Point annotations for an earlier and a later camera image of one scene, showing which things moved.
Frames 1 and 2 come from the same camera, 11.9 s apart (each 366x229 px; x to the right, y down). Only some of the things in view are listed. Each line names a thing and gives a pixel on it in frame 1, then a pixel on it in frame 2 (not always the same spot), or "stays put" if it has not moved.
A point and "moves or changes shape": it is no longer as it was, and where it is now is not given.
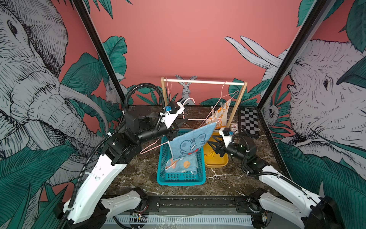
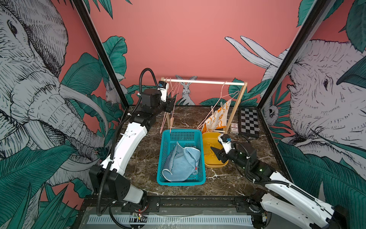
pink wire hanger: x=168 y=93 moves or changes shape
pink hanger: x=164 y=144 to x=177 y=84
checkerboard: x=249 y=123 stays put
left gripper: x=173 y=128 to x=169 y=104
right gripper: x=222 y=148 to x=219 y=154
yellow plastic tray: x=212 y=159 stays put
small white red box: x=234 y=127 stays put
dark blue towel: x=189 y=142 to x=181 y=161
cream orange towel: x=219 y=116 stays put
